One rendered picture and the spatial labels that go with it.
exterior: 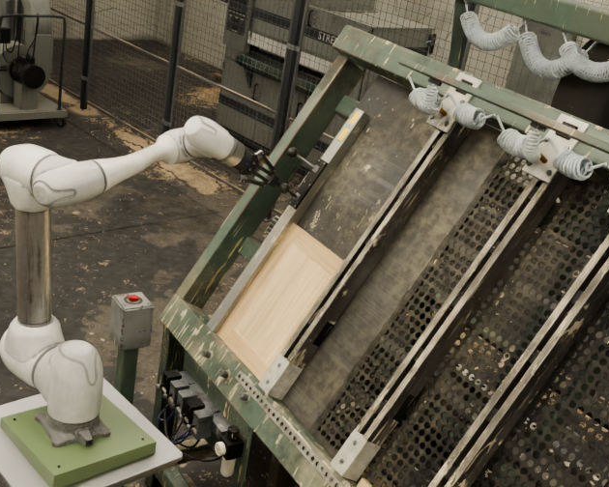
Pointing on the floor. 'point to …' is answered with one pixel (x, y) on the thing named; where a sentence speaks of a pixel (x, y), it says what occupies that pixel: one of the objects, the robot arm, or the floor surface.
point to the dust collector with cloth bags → (22, 64)
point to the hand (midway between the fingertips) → (275, 183)
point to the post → (125, 382)
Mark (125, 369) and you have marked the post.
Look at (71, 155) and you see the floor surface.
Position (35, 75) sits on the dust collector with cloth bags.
